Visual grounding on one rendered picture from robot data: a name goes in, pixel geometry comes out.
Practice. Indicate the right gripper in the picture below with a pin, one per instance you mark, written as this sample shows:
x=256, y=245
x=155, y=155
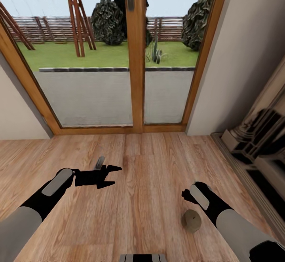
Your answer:
x=187, y=196

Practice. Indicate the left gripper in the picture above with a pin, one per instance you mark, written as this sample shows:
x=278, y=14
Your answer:
x=97, y=177

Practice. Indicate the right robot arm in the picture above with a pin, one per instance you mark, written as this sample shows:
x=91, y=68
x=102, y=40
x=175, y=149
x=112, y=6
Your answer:
x=249, y=243

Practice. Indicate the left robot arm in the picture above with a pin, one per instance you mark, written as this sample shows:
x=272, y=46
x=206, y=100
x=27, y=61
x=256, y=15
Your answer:
x=17, y=229

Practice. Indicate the door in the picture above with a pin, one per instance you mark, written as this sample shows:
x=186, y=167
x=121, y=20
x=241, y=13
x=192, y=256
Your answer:
x=110, y=66

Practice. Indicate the pillar candle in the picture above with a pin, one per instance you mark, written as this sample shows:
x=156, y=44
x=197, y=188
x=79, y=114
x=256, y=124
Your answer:
x=191, y=221

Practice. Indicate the wood fireplace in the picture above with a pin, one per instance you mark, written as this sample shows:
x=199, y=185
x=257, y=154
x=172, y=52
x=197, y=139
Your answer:
x=255, y=150

